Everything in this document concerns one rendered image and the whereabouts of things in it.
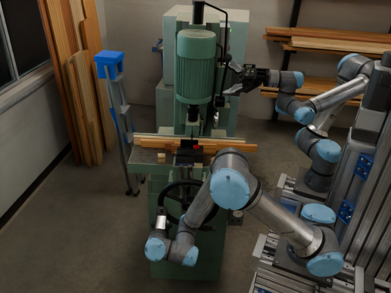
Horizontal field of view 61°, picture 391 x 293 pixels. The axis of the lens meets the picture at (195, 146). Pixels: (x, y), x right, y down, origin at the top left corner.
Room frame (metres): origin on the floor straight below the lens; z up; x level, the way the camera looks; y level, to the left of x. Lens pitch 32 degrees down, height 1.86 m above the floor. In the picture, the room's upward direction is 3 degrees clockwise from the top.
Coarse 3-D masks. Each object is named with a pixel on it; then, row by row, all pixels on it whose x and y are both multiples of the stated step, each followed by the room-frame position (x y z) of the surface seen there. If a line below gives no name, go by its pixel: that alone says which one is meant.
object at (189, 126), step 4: (188, 120) 1.49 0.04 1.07; (188, 124) 1.45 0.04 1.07; (192, 124) 1.45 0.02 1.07; (196, 124) 1.46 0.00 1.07; (188, 128) 1.45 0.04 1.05; (192, 128) 1.45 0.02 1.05; (196, 128) 1.45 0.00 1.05; (188, 132) 1.45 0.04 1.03; (196, 132) 1.45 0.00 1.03; (188, 136) 1.45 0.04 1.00; (196, 136) 1.45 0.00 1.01
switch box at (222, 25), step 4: (220, 24) 1.82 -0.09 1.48; (224, 24) 1.83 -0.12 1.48; (228, 24) 1.83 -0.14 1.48; (220, 28) 1.77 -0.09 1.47; (224, 28) 1.77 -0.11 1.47; (228, 28) 1.77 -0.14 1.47; (220, 32) 1.77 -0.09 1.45; (224, 32) 1.77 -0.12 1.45; (228, 32) 1.77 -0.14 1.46; (220, 36) 1.77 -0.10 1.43; (224, 36) 1.77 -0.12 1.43; (228, 36) 1.77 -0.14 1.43; (220, 40) 1.77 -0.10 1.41; (224, 40) 1.77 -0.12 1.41; (228, 40) 1.77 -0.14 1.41; (220, 44) 1.77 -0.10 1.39; (228, 44) 1.77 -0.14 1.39; (220, 48) 1.77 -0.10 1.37; (228, 48) 1.78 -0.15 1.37; (220, 52) 1.77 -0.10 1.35; (220, 56) 1.77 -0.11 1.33
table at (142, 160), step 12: (132, 156) 1.39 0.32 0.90; (144, 156) 1.39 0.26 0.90; (156, 156) 1.40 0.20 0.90; (168, 156) 1.41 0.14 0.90; (204, 156) 1.43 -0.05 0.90; (132, 168) 1.33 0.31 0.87; (144, 168) 1.33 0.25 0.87; (156, 168) 1.33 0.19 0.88; (168, 168) 1.33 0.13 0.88; (204, 168) 1.33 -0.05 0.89; (204, 180) 1.26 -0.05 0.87
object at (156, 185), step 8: (160, 128) 1.87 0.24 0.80; (168, 128) 1.88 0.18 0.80; (216, 136) 1.81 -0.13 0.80; (224, 136) 1.82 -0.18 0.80; (152, 184) 1.33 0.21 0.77; (160, 184) 1.33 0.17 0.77; (152, 192) 1.33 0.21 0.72; (168, 192) 1.33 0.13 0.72; (176, 192) 1.33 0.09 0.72; (184, 192) 1.33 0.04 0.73
